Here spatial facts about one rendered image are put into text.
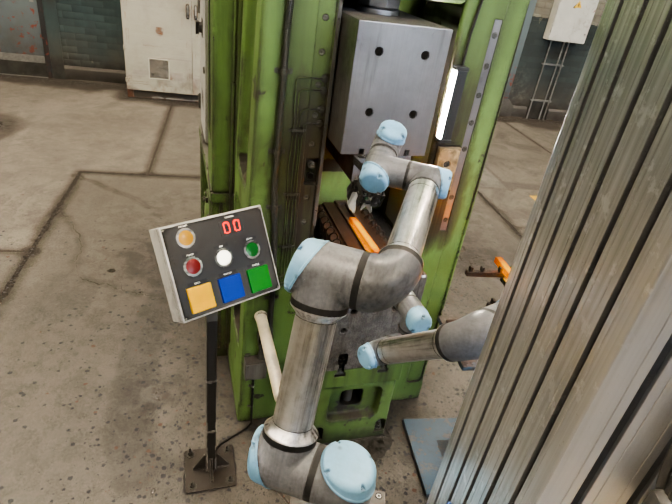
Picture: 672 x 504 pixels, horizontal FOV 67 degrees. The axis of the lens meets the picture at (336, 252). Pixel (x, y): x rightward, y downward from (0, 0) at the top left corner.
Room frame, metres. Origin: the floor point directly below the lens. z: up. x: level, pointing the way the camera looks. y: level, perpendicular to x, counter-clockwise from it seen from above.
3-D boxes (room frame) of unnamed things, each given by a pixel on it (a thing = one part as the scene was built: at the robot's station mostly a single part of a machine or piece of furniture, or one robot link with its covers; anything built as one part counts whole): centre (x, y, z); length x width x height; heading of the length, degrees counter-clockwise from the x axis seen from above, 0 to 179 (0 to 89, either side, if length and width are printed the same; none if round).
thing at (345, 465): (0.68, -0.08, 0.98); 0.13 x 0.12 x 0.14; 78
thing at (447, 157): (1.85, -0.36, 1.27); 0.09 x 0.02 x 0.17; 110
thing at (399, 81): (1.83, -0.08, 1.56); 0.42 x 0.39 x 0.40; 20
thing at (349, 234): (1.82, -0.04, 0.96); 0.42 x 0.20 x 0.09; 20
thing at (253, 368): (1.60, 0.27, 0.36); 0.09 x 0.07 x 0.12; 110
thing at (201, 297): (1.19, 0.37, 1.01); 0.07 x 0.05 x 0.07; 135
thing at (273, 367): (1.42, 0.18, 0.62); 0.44 x 0.05 x 0.05; 20
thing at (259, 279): (1.33, 0.23, 1.01); 0.07 x 0.05 x 0.07; 135
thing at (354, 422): (1.84, -0.08, 0.23); 0.55 x 0.37 x 0.47; 20
